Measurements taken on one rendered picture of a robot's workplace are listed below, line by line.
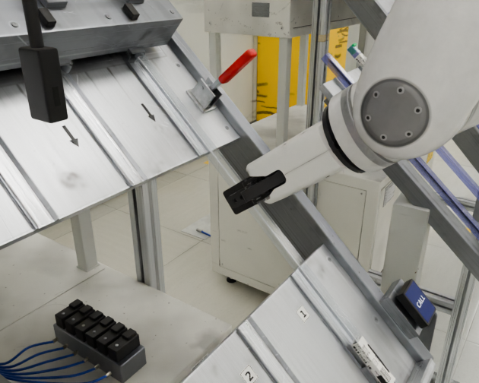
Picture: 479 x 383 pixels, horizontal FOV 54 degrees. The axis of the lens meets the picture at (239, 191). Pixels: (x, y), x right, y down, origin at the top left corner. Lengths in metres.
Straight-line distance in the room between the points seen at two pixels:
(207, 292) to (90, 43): 1.51
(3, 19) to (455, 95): 0.39
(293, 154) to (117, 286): 0.59
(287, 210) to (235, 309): 1.25
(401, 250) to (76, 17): 0.64
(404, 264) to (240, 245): 1.00
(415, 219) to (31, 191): 0.62
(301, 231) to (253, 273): 1.21
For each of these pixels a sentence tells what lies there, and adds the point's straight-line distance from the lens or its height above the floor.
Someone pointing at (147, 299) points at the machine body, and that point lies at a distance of 0.91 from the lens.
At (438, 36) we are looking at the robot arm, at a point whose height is 1.14.
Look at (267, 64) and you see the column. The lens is 3.74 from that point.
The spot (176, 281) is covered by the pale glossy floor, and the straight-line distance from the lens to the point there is 2.02.
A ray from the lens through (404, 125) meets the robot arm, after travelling 0.33.
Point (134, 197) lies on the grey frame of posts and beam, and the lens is 0.87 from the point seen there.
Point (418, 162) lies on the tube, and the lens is 0.72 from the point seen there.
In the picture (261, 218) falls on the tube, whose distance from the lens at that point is 0.55.
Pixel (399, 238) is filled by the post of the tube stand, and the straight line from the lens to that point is 0.87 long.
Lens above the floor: 1.17
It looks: 25 degrees down
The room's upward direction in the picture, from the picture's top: straight up
